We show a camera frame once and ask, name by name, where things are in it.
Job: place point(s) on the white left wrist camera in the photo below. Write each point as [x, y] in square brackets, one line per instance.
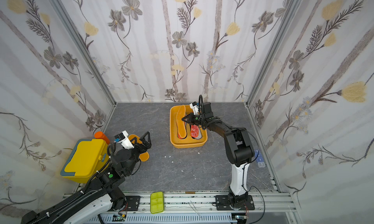
[123, 140]

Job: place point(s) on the narrow yellow fuzzy insole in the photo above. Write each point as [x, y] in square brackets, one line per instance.
[181, 125]

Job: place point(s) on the blue pill organizer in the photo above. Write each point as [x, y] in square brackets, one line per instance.
[259, 159]

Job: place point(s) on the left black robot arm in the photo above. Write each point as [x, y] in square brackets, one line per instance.
[101, 193]

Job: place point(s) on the red white patterned insole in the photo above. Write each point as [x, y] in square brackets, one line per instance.
[195, 132]

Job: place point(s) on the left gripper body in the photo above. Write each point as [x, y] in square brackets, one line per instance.
[134, 155]

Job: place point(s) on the wide yellow fuzzy insole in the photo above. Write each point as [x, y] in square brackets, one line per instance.
[143, 156]

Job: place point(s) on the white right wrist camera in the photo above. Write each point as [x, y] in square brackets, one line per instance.
[196, 109]

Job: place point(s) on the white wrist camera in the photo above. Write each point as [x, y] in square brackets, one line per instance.
[123, 140]
[196, 109]

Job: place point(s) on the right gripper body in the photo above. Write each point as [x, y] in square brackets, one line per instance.
[196, 119]

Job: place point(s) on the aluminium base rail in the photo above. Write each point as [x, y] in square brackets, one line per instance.
[204, 207]

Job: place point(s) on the yellow lidded lunch box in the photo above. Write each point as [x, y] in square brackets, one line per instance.
[86, 158]

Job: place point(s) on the orange cylinder bottle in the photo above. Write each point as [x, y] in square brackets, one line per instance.
[101, 135]

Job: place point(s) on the yellow plastic storage box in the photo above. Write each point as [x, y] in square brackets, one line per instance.
[188, 141]

